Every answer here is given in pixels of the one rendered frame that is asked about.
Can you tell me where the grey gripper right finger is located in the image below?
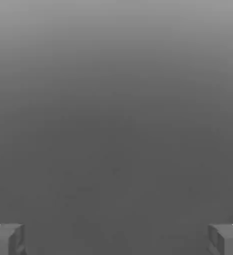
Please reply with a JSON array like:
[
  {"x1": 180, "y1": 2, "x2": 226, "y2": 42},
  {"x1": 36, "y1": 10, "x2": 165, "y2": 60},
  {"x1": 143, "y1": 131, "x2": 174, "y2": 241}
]
[{"x1": 207, "y1": 223, "x2": 233, "y2": 255}]

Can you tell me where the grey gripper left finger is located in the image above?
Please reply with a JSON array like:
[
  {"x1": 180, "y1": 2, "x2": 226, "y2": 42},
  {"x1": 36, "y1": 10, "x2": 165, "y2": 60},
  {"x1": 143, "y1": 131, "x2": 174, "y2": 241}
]
[{"x1": 0, "y1": 223, "x2": 26, "y2": 255}]

